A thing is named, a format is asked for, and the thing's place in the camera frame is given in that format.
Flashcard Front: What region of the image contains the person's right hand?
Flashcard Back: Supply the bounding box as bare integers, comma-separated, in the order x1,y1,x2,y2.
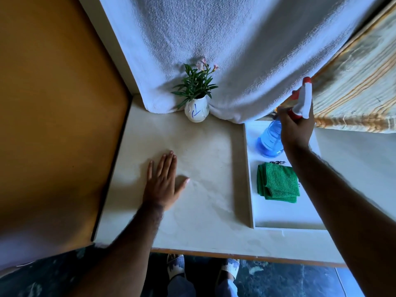
277,102,316,150

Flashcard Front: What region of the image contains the person's left hand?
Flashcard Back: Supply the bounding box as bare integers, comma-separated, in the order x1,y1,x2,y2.
142,151,190,211

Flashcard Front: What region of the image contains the blue spray bottle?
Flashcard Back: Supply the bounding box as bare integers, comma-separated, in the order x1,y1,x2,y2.
256,77,313,158

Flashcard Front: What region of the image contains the person's right forearm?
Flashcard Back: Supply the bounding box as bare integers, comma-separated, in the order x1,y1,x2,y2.
283,143,396,297

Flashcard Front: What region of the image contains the person's left forearm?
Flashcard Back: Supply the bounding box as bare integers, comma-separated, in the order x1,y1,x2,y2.
69,203,164,297

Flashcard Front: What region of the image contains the white vase with blue marks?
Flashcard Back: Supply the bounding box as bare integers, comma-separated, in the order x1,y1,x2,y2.
184,95,210,123

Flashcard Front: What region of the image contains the person's left shoe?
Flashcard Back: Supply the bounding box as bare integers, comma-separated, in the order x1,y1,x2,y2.
167,254,185,280

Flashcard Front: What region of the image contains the person's shoe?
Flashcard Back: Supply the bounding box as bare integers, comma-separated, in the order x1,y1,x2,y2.
167,254,185,280
217,258,240,280

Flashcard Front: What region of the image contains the green plant with pink flowers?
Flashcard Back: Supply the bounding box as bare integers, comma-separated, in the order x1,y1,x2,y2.
171,57,220,110

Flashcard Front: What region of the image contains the person's right shoe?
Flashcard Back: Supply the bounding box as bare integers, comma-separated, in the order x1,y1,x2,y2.
217,258,240,280

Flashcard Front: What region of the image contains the green microfiber cloth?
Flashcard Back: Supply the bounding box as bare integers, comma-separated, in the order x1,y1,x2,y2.
256,162,301,203

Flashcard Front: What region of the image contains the person's left leg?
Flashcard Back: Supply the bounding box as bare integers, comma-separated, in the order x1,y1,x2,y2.
167,274,196,297

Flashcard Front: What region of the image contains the person's leg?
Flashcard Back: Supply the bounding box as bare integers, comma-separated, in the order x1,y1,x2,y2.
215,279,239,297
167,274,196,297

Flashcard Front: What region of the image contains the white tray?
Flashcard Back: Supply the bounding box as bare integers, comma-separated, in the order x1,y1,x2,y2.
243,121,326,230

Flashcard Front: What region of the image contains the person's right leg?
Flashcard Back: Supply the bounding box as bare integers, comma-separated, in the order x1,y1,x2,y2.
215,279,239,297

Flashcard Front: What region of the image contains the white towel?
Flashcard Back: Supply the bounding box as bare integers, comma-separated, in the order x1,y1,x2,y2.
98,0,379,124

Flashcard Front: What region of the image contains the striped beige curtain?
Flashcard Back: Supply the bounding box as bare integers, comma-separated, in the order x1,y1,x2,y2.
274,0,396,134

